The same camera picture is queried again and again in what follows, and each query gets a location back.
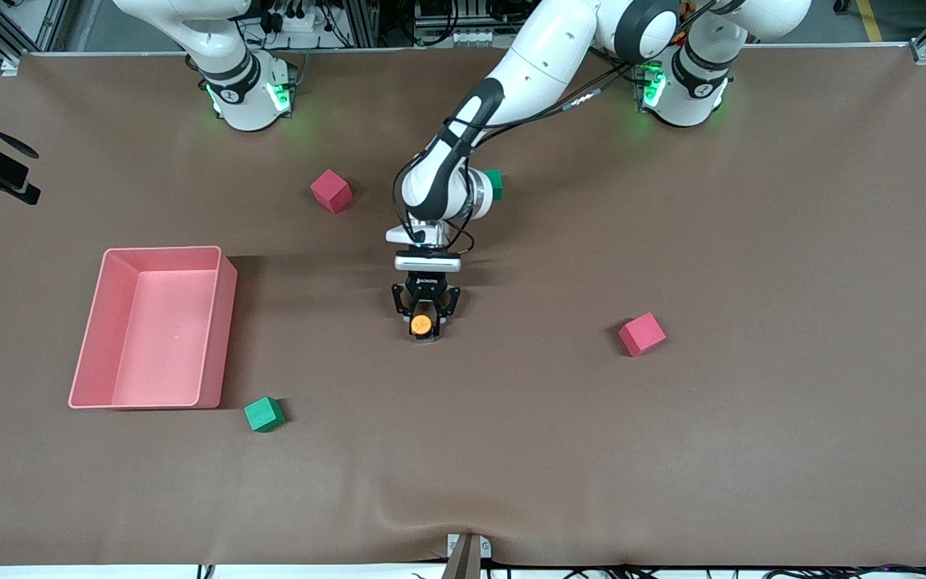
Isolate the pink foam cube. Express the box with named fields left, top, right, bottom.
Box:
left=618, top=312, right=667, bottom=358
left=309, top=169, right=354, bottom=215

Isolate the brown table cloth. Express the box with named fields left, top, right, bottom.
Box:
left=0, top=44, right=926, bottom=568

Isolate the pink plastic tray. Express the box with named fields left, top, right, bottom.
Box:
left=68, top=246, right=239, bottom=410

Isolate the black equipment rack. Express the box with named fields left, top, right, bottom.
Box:
left=333, top=0, right=548, bottom=49

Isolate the white power strip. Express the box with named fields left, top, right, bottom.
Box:
left=264, top=0, right=321, bottom=35

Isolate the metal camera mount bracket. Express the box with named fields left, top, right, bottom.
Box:
left=442, top=532, right=493, bottom=579

